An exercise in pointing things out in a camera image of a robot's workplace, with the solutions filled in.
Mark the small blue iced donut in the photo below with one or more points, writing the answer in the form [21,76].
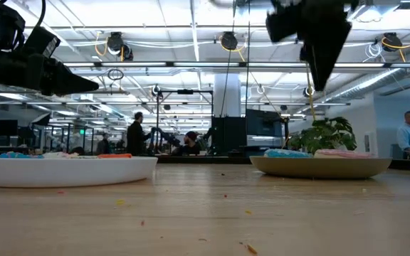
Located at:
[20,155]

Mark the olive grey round plate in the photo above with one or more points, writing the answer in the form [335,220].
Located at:
[319,169]

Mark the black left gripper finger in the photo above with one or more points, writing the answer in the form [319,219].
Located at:
[66,81]

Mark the black background monitor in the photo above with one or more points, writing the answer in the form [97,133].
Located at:
[5,128]

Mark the small white sprinkled donut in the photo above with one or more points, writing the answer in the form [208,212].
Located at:
[61,155]

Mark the black aluminium table frame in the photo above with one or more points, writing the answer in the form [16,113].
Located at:
[205,160]

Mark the background robot station frame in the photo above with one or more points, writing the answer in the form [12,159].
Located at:
[185,91]

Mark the large pink iced donut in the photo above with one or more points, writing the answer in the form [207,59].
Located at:
[342,154]

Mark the black tall cabinet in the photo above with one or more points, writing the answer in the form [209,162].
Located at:
[228,137]

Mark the green leafy plant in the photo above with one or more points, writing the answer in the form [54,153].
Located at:
[324,137]

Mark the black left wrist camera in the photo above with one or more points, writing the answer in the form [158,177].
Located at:
[41,41]

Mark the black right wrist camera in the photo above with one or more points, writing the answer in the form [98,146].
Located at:
[281,21]

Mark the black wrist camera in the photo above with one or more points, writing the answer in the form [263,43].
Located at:
[281,21]
[41,41]

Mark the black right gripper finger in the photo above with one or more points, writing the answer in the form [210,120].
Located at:
[329,49]
[307,42]

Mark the small red iced donut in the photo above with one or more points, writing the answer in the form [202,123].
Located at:
[114,155]

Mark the white round plate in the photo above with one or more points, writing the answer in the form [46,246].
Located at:
[66,172]

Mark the large blue iced donut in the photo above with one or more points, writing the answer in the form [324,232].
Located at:
[287,153]

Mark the white structural column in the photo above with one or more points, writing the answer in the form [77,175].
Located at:
[227,96]

